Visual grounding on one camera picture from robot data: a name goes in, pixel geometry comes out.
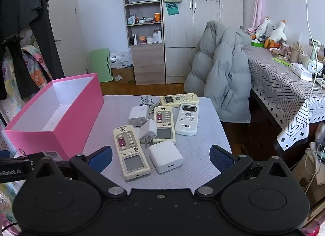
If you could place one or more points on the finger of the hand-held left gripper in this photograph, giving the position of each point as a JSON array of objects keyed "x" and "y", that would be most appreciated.
[
  {"x": 33, "y": 156},
  {"x": 3, "y": 153}
]

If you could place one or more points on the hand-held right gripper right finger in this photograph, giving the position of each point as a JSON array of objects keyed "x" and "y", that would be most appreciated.
[{"x": 221, "y": 159}]

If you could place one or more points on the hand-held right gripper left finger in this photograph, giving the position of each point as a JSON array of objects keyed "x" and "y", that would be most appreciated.
[{"x": 102, "y": 158}]

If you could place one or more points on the white air conditioner remote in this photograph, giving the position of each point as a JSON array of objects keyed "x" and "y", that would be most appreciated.
[{"x": 186, "y": 124}]

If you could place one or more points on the pink cardboard box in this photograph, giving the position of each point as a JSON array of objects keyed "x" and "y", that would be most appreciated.
[{"x": 76, "y": 114}]

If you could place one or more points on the white cube charger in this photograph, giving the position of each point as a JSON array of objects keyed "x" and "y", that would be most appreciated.
[{"x": 137, "y": 116}]

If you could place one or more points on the white plug charger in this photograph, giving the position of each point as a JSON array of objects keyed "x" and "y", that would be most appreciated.
[{"x": 148, "y": 129}]

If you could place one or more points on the large white charger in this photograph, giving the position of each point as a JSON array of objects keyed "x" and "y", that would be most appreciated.
[{"x": 165, "y": 156}]

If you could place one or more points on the cream air conditioner remote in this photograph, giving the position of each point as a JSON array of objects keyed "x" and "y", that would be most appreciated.
[{"x": 182, "y": 99}]

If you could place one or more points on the metal key bunch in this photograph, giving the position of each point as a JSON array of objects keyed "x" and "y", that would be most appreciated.
[{"x": 155, "y": 104}]

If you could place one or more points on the grey quilted mat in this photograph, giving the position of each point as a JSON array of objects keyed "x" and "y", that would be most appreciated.
[{"x": 198, "y": 149}]

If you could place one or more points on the grey puffer jacket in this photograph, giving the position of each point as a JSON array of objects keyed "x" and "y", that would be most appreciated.
[{"x": 223, "y": 73}]

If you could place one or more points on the geometric patterned tablecloth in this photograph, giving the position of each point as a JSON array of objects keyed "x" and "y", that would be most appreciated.
[{"x": 274, "y": 83}]

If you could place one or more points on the black ruffled cuff garment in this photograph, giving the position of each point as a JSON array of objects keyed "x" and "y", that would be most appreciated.
[{"x": 15, "y": 60}]

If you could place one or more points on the green folding board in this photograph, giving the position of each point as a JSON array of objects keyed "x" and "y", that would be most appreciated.
[{"x": 99, "y": 64}]

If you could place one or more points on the wooden shelf cabinet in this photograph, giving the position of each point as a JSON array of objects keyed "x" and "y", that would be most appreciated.
[{"x": 148, "y": 63}]

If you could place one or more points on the white tissue box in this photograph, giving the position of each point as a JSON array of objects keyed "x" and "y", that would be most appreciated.
[{"x": 301, "y": 71}]

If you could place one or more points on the white jar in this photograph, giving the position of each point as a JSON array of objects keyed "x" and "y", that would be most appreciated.
[{"x": 149, "y": 40}]

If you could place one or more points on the beige pen cup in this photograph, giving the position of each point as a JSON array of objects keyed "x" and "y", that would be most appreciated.
[{"x": 295, "y": 55}]

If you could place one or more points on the light wooden wardrobe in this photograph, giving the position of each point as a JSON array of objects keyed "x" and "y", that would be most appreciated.
[{"x": 177, "y": 35}]

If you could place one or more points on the white round device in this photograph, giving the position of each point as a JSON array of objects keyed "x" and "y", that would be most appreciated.
[{"x": 314, "y": 66}]

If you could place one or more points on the white bottle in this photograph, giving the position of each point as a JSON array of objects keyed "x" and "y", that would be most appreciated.
[{"x": 159, "y": 35}]

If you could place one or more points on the white door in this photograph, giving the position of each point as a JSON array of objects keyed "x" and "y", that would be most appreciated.
[{"x": 66, "y": 22}]

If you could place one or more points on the white goose plush toy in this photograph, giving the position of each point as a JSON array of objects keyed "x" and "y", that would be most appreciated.
[
  {"x": 265, "y": 27},
  {"x": 278, "y": 33}
]

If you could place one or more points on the black hanging coat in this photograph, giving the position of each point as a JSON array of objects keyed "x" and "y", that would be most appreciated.
[{"x": 7, "y": 10}]

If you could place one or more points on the orange bottle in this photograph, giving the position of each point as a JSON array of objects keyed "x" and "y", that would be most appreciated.
[{"x": 157, "y": 17}]

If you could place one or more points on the dark grey hanging shirt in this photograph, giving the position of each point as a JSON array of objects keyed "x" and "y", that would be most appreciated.
[{"x": 33, "y": 2}]

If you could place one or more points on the teal pouch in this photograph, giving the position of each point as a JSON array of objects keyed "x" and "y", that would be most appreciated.
[{"x": 172, "y": 8}]

